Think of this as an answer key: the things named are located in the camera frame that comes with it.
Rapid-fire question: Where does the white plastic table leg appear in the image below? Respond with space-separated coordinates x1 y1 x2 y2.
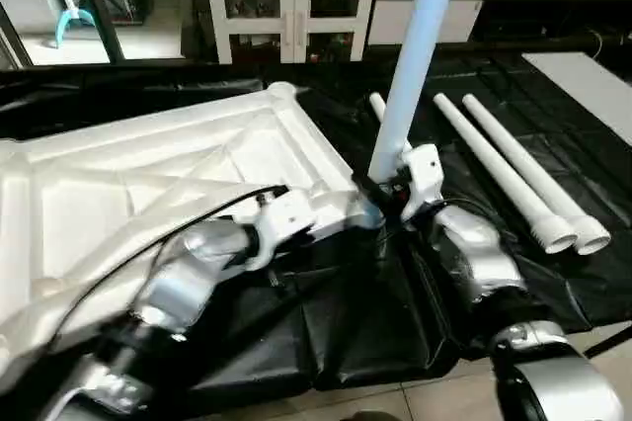
365 0 467 187
434 93 580 255
461 93 613 257
368 92 414 155

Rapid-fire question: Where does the white plastic table top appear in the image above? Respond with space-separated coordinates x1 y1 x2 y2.
0 82 386 387

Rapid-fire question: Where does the black work mat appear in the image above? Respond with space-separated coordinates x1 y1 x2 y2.
0 41 632 414

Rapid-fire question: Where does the white glass door cabinet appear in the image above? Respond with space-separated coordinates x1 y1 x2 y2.
201 0 382 65

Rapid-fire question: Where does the white flat board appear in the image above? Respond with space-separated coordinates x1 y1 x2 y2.
520 50 632 147

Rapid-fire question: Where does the black slanted pole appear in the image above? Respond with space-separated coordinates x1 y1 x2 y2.
69 0 126 65

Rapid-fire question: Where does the white drawer unit with handle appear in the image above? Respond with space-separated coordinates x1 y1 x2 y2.
366 0 486 47

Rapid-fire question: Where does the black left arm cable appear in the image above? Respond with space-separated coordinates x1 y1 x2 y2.
54 186 289 348

